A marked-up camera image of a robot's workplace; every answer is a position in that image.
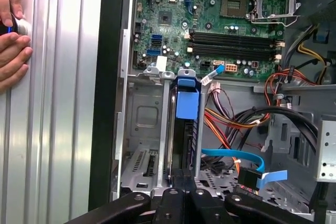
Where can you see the grey metal drive cage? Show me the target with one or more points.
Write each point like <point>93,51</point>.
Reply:
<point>326,140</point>

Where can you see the beige board power socket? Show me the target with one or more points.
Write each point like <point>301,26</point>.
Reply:
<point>230,68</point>

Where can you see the blue square plastic clip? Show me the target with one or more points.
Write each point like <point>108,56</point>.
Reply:
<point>322,36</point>

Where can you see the black RAM slot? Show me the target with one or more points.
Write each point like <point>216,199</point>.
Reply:
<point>231,54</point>
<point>231,34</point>
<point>231,47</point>
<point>231,40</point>

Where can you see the CPU socket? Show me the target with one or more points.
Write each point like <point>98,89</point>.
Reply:
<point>233,3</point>

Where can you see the grey metal disk bay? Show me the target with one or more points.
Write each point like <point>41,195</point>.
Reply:
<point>147,98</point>

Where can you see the black PC case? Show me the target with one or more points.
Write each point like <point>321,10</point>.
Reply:
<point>109,77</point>

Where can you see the green motherboard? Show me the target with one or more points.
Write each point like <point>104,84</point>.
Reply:
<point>178,6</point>

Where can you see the blue SATA port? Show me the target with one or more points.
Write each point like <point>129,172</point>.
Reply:
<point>153,52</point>
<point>156,39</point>

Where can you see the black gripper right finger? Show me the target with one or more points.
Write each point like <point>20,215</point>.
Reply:
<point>207,211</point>

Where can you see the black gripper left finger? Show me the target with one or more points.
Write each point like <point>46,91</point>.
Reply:
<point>170,208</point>

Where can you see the person's right hand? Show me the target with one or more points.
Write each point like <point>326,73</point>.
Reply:
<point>13,58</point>

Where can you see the black square chipset chip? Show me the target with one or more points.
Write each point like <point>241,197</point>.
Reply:
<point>165,19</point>

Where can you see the hard disk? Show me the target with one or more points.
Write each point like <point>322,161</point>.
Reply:
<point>187,103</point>

